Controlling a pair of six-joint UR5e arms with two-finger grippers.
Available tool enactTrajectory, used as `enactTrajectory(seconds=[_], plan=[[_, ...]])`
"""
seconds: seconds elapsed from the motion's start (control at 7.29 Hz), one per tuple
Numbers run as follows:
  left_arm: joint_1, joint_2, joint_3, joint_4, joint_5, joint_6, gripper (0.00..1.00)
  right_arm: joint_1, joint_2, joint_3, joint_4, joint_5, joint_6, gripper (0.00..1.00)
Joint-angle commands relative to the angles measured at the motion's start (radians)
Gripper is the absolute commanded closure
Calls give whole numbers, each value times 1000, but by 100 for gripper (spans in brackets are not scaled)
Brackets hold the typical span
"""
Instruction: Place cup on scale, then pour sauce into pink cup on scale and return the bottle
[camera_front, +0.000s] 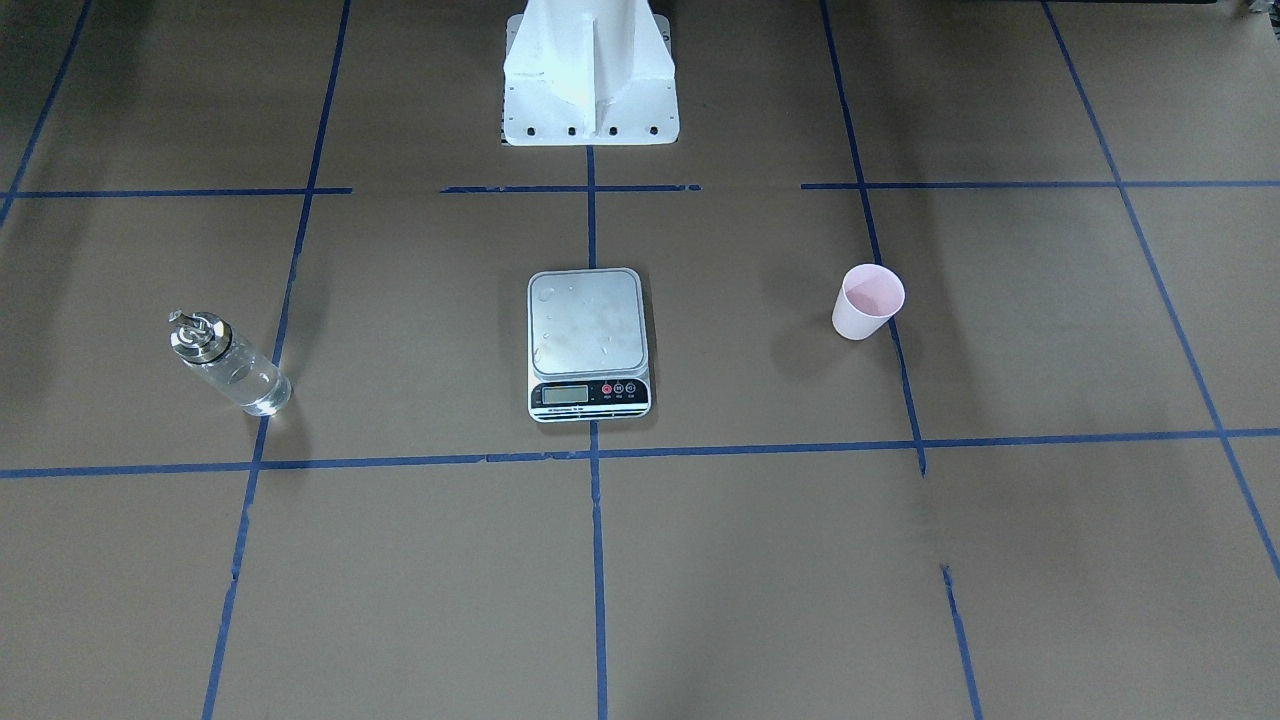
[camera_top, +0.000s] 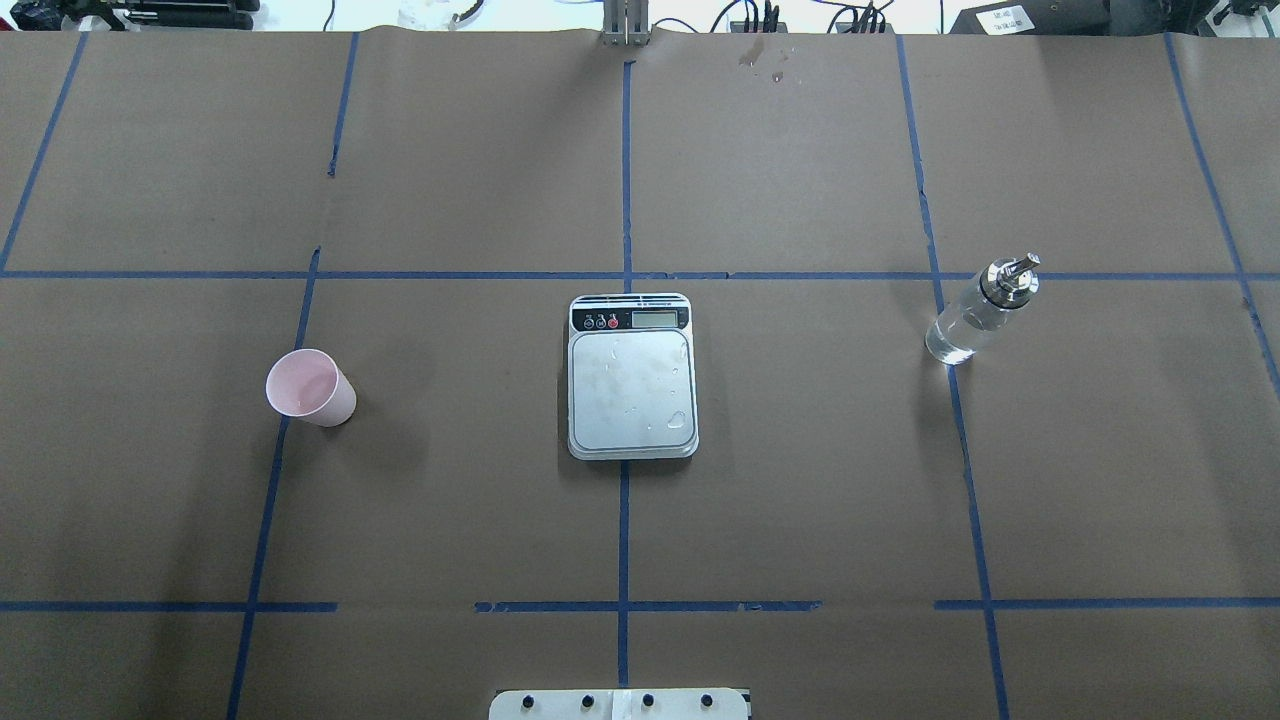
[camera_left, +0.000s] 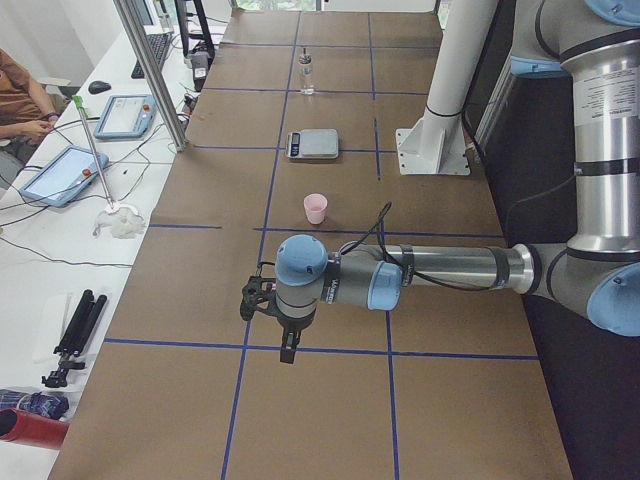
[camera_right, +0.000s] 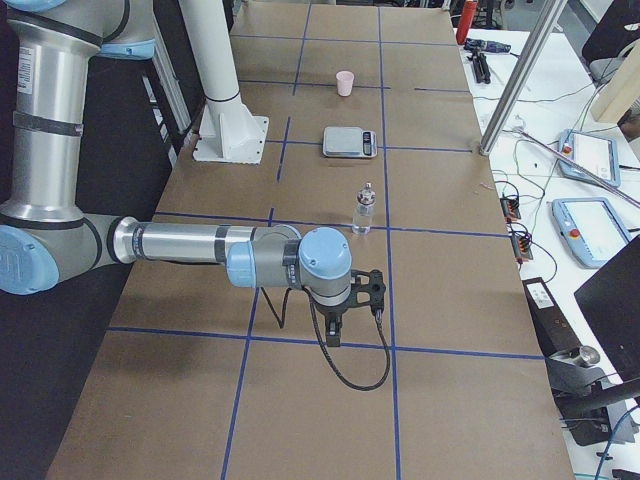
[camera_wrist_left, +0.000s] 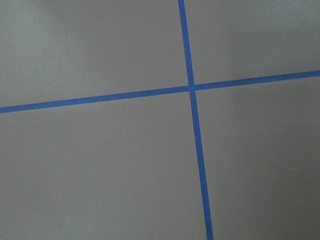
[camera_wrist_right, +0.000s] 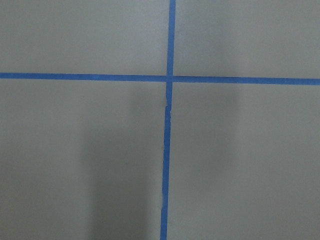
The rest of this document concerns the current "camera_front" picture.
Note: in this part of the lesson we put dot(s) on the digital kitchen scale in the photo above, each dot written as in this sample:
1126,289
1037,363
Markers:
588,354

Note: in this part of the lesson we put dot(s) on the clear glass sauce bottle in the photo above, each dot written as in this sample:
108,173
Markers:
213,349

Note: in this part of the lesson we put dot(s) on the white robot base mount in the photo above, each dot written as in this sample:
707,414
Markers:
589,73

